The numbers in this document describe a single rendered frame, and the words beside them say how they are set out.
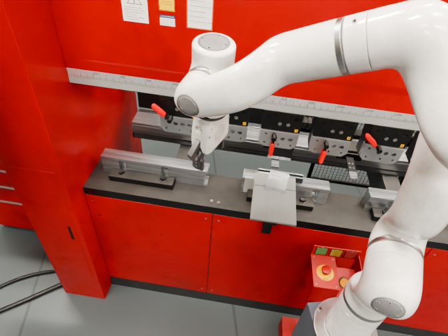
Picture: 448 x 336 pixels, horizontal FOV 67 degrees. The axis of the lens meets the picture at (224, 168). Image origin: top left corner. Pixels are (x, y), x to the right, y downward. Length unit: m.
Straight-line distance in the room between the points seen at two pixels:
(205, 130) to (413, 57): 0.41
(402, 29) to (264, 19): 0.66
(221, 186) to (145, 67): 0.65
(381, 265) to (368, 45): 0.47
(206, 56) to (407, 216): 0.48
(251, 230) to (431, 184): 1.05
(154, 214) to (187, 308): 0.78
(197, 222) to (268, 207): 0.39
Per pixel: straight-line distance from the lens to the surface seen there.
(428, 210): 0.71
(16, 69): 1.27
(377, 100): 1.32
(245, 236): 1.65
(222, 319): 2.22
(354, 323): 1.03
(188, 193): 1.58
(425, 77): 0.57
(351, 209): 1.68
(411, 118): 1.39
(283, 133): 1.35
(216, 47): 0.66
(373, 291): 0.81
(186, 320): 2.21
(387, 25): 0.56
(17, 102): 1.35
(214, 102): 0.60
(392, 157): 1.48
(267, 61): 0.60
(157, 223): 1.70
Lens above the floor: 2.03
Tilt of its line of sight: 43 degrees down
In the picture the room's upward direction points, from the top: 6 degrees clockwise
